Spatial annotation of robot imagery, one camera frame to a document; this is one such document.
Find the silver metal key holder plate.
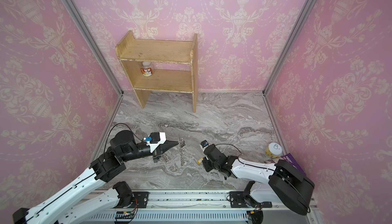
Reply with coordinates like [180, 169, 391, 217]
[178, 138, 186, 166]

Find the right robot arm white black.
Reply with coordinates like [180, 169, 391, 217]
[200, 140, 315, 215]

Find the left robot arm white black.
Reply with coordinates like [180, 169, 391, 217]
[12, 130, 179, 224]

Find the yellow cup white lid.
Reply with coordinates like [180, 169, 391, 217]
[265, 142, 283, 158]

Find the white jar red label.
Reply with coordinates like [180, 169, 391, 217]
[141, 62, 153, 77]

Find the purple snack packet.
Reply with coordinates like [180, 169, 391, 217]
[281, 153, 306, 175]

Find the wooden two-tier shelf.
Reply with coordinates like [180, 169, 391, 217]
[115, 31, 198, 112]

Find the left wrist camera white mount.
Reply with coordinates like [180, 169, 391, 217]
[143, 132, 166, 153]

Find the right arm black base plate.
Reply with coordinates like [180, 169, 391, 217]
[227, 191, 273, 209]

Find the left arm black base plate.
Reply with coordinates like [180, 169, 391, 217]
[123, 191, 150, 209]

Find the aluminium front rail frame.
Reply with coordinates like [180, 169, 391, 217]
[80, 189, 323, 224]

